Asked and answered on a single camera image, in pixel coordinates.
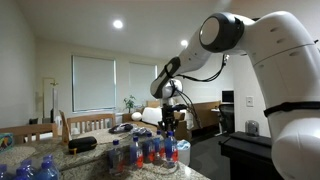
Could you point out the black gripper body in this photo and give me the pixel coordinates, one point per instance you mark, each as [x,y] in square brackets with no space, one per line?
[168,113]

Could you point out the black cabinet with speaker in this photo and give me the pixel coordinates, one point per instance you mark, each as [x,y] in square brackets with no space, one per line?
[249,157]

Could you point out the potted plant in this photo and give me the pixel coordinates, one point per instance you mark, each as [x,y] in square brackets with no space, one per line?
[129,102]

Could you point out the ceiling light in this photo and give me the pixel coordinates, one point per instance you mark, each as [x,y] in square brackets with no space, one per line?
[118,24]
[184,43]

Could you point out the window blind right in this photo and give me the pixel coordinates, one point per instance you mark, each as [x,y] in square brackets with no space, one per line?
[140,78]

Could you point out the ceiling light far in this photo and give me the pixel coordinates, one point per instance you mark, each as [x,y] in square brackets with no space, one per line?
[184,43]

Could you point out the black office chair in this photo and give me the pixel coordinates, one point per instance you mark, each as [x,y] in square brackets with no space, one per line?
[227,118]

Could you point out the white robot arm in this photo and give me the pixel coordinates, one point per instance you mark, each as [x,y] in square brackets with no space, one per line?
[286,62]

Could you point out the grey smart speaker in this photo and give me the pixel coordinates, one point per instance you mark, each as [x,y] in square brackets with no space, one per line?
[252,128]

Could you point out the wooden chair far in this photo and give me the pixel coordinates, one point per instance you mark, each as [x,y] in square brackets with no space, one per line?
[23,134]

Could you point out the Fiji bottle far left row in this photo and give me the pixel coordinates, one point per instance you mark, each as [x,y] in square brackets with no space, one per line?
[116,159]

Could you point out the wooden chair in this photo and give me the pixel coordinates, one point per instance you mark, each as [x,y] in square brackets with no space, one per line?
[23,134]
[85,123]

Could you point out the wooden chair near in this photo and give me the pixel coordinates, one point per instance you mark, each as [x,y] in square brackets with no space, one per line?
[85,123]

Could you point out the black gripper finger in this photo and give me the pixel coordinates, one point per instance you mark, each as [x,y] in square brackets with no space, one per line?
[174,125]
[162,128]

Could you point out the white sofa cushion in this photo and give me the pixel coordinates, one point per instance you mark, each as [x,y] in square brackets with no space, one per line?
[152,115]

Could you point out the ceiling light near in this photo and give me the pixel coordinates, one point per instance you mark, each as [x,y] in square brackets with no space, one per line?
[118,24]

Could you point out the wooden sofa frame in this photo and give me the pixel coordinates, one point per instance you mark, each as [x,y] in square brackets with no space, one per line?
[188,123]

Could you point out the shrink-wrapped Fiji bottle pack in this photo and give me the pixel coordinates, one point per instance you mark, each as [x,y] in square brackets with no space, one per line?
[47,170]

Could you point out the fiji bottle in row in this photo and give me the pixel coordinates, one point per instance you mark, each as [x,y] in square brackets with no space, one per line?
[159,148]
[148,149]
[136,154]

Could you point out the black glasses case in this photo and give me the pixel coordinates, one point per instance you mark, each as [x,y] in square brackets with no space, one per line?
[82,144]

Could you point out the window blind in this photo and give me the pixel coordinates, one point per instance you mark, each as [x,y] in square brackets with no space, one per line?
[93,84]
[140,78]

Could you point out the tissue box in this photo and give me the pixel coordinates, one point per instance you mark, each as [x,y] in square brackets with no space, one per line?
[6,141]

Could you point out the window blind left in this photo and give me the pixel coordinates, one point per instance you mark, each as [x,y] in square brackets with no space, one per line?
[93,84]

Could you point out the computer monitor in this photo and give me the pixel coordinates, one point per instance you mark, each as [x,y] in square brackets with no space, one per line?
[227,96]

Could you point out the black headphones on counter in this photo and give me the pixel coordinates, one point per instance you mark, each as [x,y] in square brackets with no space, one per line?
[121,128]

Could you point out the light switch plate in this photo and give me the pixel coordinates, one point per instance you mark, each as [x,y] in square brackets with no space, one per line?
[249,101]

